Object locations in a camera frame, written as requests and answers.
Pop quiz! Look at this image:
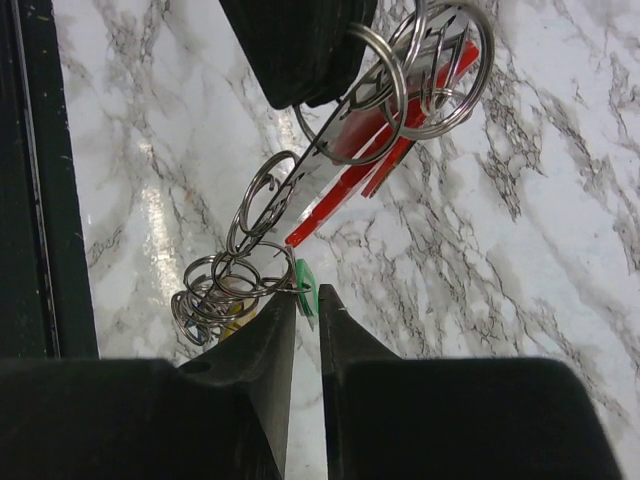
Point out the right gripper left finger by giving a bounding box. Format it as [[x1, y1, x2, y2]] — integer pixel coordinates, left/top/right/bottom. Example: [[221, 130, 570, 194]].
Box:
[[1, 293, 297, 479]]

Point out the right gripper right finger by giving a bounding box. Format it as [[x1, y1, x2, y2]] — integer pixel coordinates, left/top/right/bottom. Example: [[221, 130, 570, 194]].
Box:
[[319, 284, 622, 479]]

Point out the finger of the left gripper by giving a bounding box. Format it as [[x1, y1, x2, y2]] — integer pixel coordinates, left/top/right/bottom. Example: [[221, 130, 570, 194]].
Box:
[[221, 0, 348, 109], [304, 0, 378, 107]]

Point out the keyring with keys red tag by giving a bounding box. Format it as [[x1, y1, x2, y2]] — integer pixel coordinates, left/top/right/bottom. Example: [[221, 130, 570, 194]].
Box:
[[171, 1, 495, 346]]

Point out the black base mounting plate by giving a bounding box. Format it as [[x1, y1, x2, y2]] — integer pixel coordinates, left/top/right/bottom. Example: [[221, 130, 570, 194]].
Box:
[[1, 1, 99, 358]]

